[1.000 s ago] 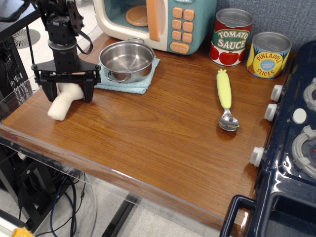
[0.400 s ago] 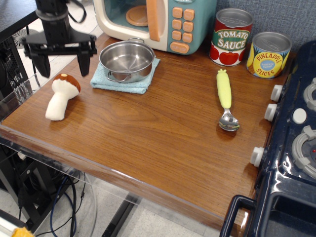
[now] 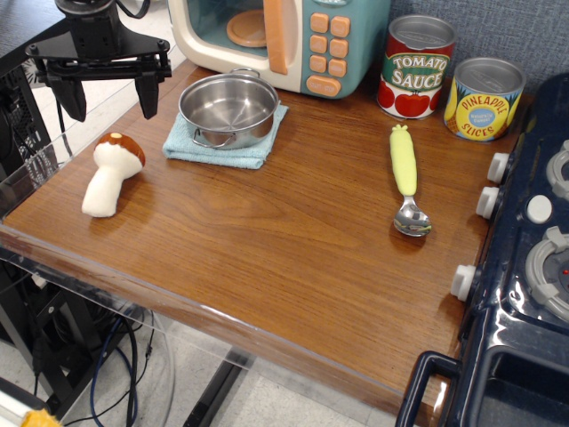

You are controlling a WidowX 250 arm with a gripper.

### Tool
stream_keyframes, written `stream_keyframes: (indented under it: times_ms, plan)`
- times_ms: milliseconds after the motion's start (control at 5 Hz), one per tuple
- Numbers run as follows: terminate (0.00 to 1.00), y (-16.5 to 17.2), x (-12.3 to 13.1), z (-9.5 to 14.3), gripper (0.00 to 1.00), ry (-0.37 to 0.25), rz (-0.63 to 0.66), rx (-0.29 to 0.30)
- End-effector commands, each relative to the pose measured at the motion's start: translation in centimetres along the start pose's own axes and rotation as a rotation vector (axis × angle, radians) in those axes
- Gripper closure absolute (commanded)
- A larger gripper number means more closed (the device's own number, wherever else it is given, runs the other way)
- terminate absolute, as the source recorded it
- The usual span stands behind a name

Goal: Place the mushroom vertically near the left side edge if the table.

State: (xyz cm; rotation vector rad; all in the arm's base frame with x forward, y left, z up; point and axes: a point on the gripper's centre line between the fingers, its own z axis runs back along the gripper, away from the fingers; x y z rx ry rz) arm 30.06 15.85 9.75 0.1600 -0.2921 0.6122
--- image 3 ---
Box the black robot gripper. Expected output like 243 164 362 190
25 11 172 122

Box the plush mushroom toy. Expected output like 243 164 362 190
82 132 146 218

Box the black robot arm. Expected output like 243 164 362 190
26 1 172 122

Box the light blue folded cloth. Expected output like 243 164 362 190
163 103 288 170

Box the black side desk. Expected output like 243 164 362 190
1 1 69 179

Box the stainless steel pot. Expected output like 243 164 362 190
179 68 280 150

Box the toy microwave oven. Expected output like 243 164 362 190
167 1 391 99

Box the black table leg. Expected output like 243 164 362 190
182 357 249 427

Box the tomato sauce can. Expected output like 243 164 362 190
377 14 457 119

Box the pineapple slices can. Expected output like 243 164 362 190
444 57 526 142

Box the white stove knob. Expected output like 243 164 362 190
486 152 509 184
451 265 477 302
476 187 500 220

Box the dark blue toy stove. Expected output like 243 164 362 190
397 74 568 426

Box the blue cable under table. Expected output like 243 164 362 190
90 318 139 427

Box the black cable under table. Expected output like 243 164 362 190
64 310 156 427

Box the spoon with green handle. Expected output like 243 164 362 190
389 125 432 238

